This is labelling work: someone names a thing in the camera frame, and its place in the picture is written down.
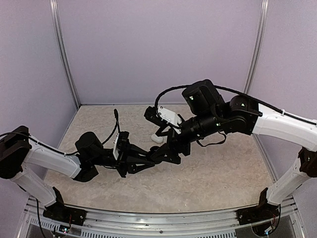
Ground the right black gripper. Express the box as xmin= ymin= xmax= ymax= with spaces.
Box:
xmin=150 ymin=109 xmax=223 ymax=163

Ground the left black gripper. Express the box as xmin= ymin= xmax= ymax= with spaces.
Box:
xmin=91 ymin=140 xmax=155 ymax=178

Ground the white earbud charging case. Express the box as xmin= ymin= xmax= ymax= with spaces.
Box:
xmin=151 ymin=134 xmax=164 ymax=144

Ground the black round disc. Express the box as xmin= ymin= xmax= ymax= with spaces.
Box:
xmin=147 ymin=146 xmax=161 ymax=165

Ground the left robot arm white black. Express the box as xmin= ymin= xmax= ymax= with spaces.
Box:
xmin=0 ymin=126 xmax=155 ymax=221

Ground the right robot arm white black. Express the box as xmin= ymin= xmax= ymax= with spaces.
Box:
xmin=151 ymin=79 xmax=317 ymax=220

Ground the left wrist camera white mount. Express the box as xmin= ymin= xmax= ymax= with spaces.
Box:
xmin=112 ymin=131 xmax=129 ymax=160

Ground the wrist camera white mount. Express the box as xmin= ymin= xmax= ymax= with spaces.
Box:
xmin=112 ymin=131 xmax=129 ymax=160
xmin=144 ymin=106 xmax=183 ymax=134

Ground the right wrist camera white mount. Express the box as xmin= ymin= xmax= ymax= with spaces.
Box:
xmin=144 ymin=106 xmax=183 ymax=134

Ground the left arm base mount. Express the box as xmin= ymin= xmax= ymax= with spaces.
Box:
xmin=43 ymin=205 xmax=87 ymax=226

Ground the front aluminium rail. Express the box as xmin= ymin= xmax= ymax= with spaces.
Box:
xmin=16 ymin=197 xmax=306 ymax=238

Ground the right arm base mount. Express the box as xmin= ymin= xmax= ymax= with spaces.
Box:
xmin=236 ymin=206 xmax=279 ymax=225

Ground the left aluminium frame post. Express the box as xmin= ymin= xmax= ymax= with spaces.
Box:
xmin=50 ymin=0 xmax=81 ymax=110

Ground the aluminium frame post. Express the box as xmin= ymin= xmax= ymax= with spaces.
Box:
xmin=50 ymin=0 xmax=81 ymax=110
xmin=243 ymin=0 xmax=269 ymax=94

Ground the right aluminium frame post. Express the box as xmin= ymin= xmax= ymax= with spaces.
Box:
xmin=243 ymin=0 xmax=269 ymax=94

